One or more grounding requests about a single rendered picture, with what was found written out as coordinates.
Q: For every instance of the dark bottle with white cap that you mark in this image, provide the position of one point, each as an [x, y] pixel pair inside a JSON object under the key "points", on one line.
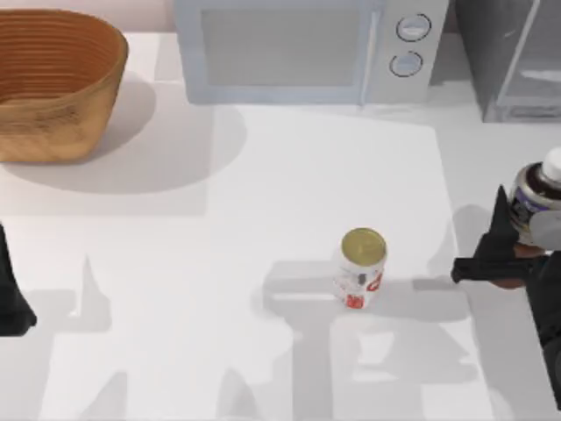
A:
{"points": [[532, 193]]}

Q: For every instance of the red and white can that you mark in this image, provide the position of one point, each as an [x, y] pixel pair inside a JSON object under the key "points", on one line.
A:
{"points": [[360, 280]]}

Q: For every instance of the pale microwave oven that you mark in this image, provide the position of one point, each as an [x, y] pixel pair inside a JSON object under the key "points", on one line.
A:
{"points": [[394, 90]]}

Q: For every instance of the grey cabinet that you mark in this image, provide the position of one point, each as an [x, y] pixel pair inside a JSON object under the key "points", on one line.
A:
{"points": [[486, 52]]}

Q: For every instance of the round microwave knob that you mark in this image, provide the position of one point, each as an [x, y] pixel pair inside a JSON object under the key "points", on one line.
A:
{"points": [[414, 27], [406, 64]]}

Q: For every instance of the microwave oven door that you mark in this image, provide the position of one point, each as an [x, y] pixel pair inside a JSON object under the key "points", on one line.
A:
{"points": [[280, 44]]}

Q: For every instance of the brown wooden basket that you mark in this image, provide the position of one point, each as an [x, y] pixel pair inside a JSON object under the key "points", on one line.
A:
{"points": [[52, 123]]}

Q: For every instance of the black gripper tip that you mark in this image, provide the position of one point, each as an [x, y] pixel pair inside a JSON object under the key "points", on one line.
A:
{"points": [[11, 298]]}

